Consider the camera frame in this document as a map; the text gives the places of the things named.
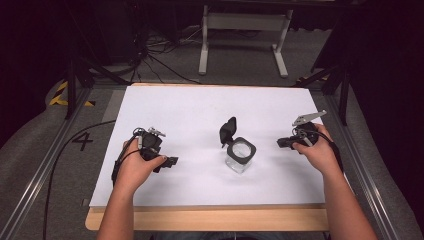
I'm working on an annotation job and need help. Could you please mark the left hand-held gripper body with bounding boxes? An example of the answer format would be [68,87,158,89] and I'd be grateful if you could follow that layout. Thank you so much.
[132,126,167,161]

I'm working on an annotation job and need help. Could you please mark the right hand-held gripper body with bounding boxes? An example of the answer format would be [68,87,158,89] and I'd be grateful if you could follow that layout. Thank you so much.
[290,109,328,148]

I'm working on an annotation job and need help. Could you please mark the clear jar with black lid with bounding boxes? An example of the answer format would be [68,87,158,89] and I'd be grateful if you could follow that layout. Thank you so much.
[218,116,258,174]

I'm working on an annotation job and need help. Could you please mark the person's right hand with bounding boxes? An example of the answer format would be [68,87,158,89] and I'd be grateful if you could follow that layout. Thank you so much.
[291,122,342,177]

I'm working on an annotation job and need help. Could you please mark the person's left hand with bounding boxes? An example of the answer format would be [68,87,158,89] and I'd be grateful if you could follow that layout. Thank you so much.
[113,138,168,195]

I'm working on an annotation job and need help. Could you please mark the black tripod stand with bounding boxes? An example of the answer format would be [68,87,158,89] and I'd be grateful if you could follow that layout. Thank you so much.
[291,63,352,127]
[65,56,132,120]

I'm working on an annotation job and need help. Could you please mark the yellow black hazard tape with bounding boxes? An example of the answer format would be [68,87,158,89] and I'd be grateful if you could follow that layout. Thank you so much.
[48,80,96,108]

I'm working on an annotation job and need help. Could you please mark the white metal stand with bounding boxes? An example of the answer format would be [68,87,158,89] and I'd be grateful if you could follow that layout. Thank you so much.
[198,4,294,79]

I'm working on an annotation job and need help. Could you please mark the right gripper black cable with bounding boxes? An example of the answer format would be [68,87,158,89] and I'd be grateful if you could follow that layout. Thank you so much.
[292,127,345,174]

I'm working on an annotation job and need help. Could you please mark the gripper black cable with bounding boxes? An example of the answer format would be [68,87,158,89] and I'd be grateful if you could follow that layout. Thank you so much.
[42,119,142,240]
[292,127,345,174]

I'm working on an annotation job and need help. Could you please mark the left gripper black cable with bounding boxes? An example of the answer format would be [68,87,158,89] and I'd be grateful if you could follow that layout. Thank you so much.
[42,119,142,240]

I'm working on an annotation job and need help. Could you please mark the bundle of black floor cables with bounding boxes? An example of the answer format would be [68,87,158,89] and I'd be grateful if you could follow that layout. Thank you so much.
[129,26,203,85]

